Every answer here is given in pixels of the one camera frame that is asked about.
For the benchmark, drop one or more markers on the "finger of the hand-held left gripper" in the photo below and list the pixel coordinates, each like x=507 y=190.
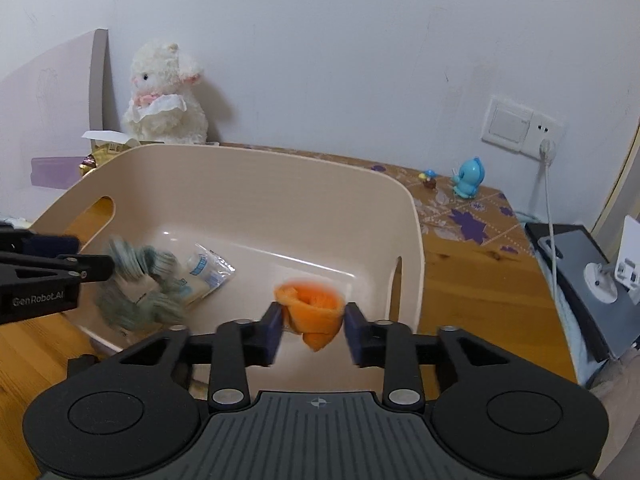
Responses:
x=52 y=244
x=87 y=266

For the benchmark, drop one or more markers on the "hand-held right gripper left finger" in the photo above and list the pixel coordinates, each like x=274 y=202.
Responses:
x=273 y=332

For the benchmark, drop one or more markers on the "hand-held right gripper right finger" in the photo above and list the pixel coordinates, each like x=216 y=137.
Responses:
x=353 y=335

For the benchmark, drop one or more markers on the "orange cloth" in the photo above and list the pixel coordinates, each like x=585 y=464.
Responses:
x=312 y=312

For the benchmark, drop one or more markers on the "green fluffy scrunchie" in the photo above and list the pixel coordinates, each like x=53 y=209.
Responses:
x=162 y=305

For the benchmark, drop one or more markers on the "beige plastic storage bin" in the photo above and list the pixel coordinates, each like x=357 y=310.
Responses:
x=300 y=200

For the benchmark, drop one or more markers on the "light purple box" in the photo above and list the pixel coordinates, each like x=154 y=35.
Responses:
x=55 y=172

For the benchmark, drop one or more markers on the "clear tissue packet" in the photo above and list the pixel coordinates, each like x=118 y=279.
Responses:
x=207 y=272

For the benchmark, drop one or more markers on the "gold snack bag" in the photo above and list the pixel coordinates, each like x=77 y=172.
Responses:
x=102 y=156

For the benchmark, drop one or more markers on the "floral table mat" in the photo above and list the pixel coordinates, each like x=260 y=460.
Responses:
x=470 y=220

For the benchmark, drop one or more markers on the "small brown toy figure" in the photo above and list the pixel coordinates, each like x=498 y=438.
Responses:
x=428 y=179

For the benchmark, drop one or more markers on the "white plush lamb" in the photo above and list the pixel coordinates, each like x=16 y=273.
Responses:
x=160 y=90

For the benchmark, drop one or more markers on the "blue toy figure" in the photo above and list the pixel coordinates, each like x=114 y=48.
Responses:
x=467 y=177

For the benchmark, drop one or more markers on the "light blue cloth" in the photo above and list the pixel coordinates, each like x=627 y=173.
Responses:
x=575 y=340

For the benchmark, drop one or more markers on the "dark grey box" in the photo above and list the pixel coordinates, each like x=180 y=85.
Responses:
x=590 y=310

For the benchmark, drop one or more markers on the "white round stand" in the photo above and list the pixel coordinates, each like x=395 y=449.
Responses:
x=600 y=282

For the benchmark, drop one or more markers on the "white power plug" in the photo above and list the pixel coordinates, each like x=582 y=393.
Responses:
x=546 y=150

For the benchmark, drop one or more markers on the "white wall switch socket panel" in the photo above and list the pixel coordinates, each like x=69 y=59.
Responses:
x=507 y=125

